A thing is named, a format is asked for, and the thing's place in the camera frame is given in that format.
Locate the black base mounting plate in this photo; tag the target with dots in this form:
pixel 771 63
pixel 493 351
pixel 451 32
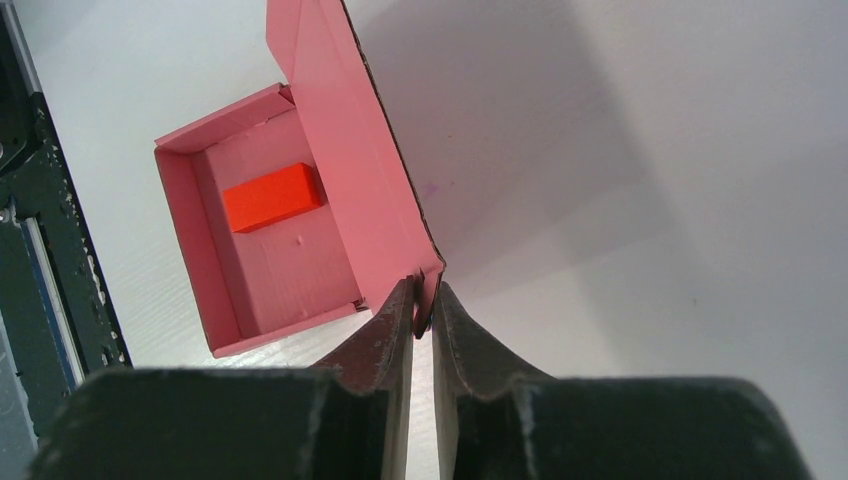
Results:
pixel 57 319

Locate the pink cardboard box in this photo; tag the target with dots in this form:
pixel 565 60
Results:
pixel 344 257

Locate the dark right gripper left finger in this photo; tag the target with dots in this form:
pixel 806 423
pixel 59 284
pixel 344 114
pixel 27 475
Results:
pixel 360 430

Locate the small orange block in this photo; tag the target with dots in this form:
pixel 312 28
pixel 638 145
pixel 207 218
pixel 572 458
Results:
pixel 271 198

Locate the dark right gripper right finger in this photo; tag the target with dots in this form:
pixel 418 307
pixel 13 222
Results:
pixel 479 431

